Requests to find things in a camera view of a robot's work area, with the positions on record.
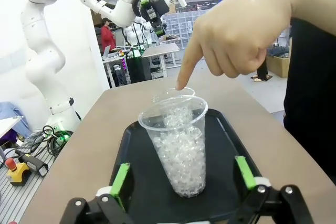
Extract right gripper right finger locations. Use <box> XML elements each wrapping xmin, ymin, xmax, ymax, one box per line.
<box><xmin>235</xmin><ymin>155</ymin><xmax>316</xmax><ymax>224</ymax></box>

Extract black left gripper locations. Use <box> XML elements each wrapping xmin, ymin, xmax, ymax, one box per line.
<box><xmin>136</xmin><ymin>0</ymin><xmax>169</xmax><ymax>37</ymax></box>

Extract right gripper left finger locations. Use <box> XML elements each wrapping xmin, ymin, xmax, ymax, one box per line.
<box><xmin>59</xmin><ymin>162</ymin><xmax>135</xmax><ymax>224</ymax></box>

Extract clear plastic cup with ice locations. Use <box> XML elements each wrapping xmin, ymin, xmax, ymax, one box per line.
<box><xmin>138</xmin><ymin>94</ymin><xmax>209</xmax><ymax>198</ymax></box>

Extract empty clear plastic cup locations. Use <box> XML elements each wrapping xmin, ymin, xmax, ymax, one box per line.
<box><xmin>153</xmin><ymin>87</ymin><xmax>195</xmax><ymax>104</ymax></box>

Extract person's right hand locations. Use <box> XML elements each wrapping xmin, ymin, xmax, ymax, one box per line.
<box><xmin>176</xmin><ymin>0</ymin><xmax>292</xmax><ymax>91</ymax></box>

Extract white humanoid robot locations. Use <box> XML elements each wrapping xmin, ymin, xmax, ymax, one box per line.
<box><xmin>124</xmin><ymin>16</ymin><xmax>153</xmax><ymax>49</ymax></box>

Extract shelf of storage bins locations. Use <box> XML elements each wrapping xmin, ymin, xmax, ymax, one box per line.
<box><xmin>162</xmin><ymin>9</ymin><xmax>211</xmax><ymax>49</ymax></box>

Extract wooden top desk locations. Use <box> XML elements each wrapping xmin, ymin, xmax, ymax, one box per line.
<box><xmin>141</xmin><ymin>42</ymin><xmax>182</xmax><ymax>78</ymax></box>

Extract black plastic serving tray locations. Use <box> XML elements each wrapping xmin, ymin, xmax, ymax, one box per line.
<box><xmin>109</xmin><ymin>108</ymin><xmax>263</xmax><ymax>224</ymax></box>

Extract person in red top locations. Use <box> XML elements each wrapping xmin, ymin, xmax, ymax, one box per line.
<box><xmin>100</xmin><ymin>17</ymin><xmax>117</xmax><ymax>51</ymax></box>

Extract black cabinet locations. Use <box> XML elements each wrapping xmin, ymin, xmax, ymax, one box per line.
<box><xmin>128</xmin><ymin>56</ymin><xmax>153</xmax><ymax>84</ymax></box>

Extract white lab desk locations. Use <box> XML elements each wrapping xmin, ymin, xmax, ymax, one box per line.
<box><xmin>102</xmin><ymin>50</ymin><xmax>132</xmax><ymax>88</ymax></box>

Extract open grey laptop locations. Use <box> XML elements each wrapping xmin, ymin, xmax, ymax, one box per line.
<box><xmin>102</xmin><ymin>45</ymin><xmax>113</xmax><ymax>60</ymax></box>

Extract computer tower with lights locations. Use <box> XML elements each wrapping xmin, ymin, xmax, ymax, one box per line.
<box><xmin>112</xmin><ymin>59</ymin><xmax>130</xmax><ymax>87</ymax></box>

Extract grey black handheld controller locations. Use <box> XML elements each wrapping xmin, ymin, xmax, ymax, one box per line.
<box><xmin>14</xmin><ymin>149</ymin><xmax>49</xmax><ymax>178</ymax></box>

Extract person's black shirt torso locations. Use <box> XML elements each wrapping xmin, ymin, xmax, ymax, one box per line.
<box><xmin>282</xmin><ymin>17</ymin><xmax>336</xmax><ymax>224</ymax></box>

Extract yellow emergency stop box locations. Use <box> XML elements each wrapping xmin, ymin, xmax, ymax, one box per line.
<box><xmin>6</xmin><ymin>157</ymin><xmax>30</xmax><ymax>187</ymax></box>

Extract standing person in dark trousers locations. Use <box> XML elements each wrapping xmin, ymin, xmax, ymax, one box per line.
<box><xmin>250</xmin><ymin>50</ymin><xmax>270</xmax><ymax>83</ymax></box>

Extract brown cardboard box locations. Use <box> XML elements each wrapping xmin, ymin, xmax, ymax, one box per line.
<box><xmin>266</xmin><ymin>54</ymin><xmax>291</xmax><ymax>79</ymax></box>

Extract small white side table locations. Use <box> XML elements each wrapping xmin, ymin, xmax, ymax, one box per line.
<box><xmin>0</xmin><ymin>116</ymin><xmax>22</xmax><ymax>142</ymax></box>

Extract blue cloth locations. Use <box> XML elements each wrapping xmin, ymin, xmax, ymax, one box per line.
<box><xmin>0</xmin><ymin>101</ymin><xmax>31</xmax><ymax>136</ymax></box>

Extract black coiled floor cables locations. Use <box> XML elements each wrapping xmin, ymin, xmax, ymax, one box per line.
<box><xmin>26</xmin><ymin>125</ymin><xmax>75</xmax><ymax>157</ymax></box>

